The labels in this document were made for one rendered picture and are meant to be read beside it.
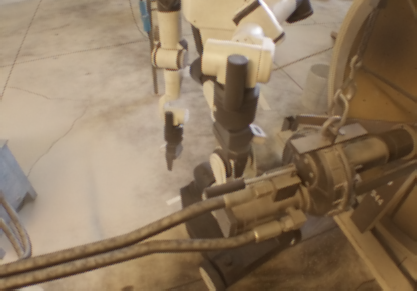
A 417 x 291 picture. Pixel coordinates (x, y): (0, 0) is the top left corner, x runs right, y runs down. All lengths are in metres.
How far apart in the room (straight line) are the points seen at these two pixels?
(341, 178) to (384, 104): 1.60
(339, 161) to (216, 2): 0.60
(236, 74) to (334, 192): 0.50
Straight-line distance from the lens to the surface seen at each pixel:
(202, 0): 0.94
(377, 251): 1.82
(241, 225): 0.86
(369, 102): 2.27
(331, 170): 0.82
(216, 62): 0.49
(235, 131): 0.57
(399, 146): 1.15
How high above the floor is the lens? 1.60
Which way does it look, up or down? 43 degrees down
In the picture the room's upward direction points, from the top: 3 degrees clockwise
